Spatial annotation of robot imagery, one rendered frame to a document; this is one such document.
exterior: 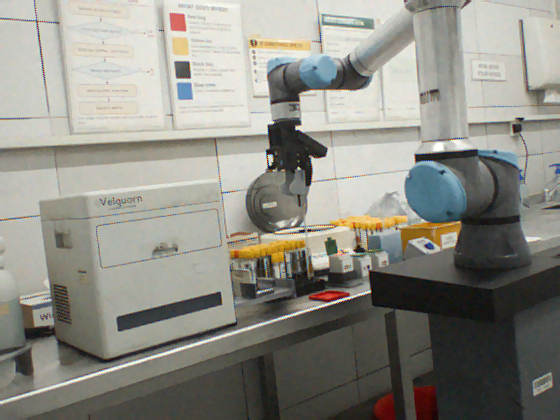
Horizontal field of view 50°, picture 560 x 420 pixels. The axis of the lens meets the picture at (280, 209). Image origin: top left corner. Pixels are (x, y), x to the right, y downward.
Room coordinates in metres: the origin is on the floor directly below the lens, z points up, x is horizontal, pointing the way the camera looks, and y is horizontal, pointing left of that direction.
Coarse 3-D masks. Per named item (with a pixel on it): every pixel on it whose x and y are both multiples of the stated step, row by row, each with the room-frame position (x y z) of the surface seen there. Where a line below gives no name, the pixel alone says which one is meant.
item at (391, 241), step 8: (392, 232) 1.66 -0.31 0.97; (400, 232) 1.69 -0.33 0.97; (376, 240) 1.63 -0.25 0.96; (384, 240) 1.63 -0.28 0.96; (392, 240) 1.66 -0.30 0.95; (400, 240) 1.68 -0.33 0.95; (376, 248) 1.63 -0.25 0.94; (384, 248) 1.63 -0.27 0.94; (392, 248) 1.65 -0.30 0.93; (400, 248) 1.68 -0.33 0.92; (392, 256) 1.65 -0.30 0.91; (400, 256) 1.68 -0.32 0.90
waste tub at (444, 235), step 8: (416, 224) 1.81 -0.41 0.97; (424, 224) 1.82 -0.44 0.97; (432, 224) 1.82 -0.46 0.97; (440, 224) 1.79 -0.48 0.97; (448, 224) 1.77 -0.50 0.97; (456, 224) 1.72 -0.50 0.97; (408, 232) 1.73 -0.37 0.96; (416, 232) 1.71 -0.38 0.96; (424, 232) 1.68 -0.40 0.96; (432, 232) 1.66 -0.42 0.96; (440, 232) 1.67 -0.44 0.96; (448, 232) 1.69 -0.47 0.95; (456, 232) 1.71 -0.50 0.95; (408, 240) 1.74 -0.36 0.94; (432, 240) 1.66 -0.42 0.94; (440, 240) 1.67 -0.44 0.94; (448, 240) 1.69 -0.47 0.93; (456, 240) 1.71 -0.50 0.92; (448, 248) 1.69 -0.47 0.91
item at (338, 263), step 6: (330, 258) 1.49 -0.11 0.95; (336, 258) 1.48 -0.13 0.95; (342, 258) 1.47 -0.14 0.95; (348, 258) 1.48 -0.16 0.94; (330, 264) 1.49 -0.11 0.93; (336, 264) 1.48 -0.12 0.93; (342, 264) 1.46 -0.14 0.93; (348, 264) 1.48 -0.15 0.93; (330, 270) 1.50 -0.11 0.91; (336, 270) 1.48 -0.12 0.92; (342, 270) 1.46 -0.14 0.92; (348, 270) 1.48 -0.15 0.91
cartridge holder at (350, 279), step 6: (354, 270) 1.48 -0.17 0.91; (330, 276) 1.49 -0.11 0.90; (336, 276) 1.48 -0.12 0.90; (342, 276) 1.46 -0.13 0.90; (348, 276) 1.47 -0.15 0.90; (354, 276) 1.48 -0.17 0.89; (330, 282) 1.49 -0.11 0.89; (336, 282) 1.47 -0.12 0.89; (342, 282) 1.46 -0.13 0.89; (348, 282) 1.45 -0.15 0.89; (354, 282) 1.46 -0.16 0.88; (360, 282) 1.47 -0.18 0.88
